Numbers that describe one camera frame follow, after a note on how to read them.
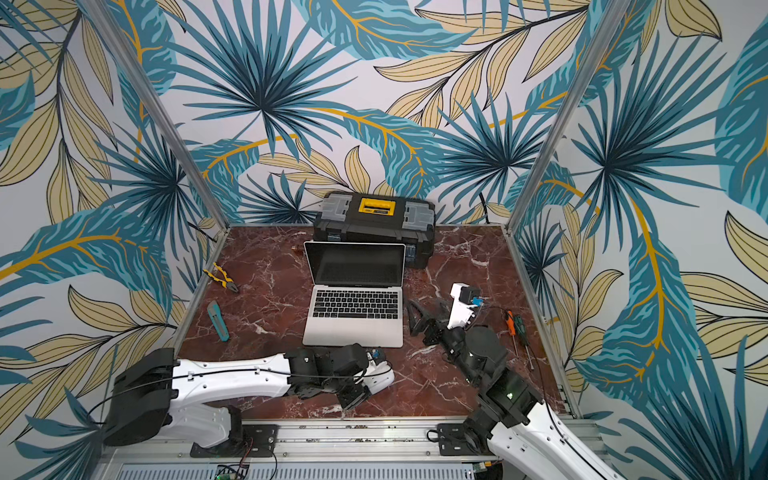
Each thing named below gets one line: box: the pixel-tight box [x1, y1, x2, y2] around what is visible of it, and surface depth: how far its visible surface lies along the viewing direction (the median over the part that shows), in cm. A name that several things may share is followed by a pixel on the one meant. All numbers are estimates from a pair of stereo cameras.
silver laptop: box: [302, 241, 406, 348], surface depth 98 cm
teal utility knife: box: [207, 300, 230, 342], surface depth 95 cm
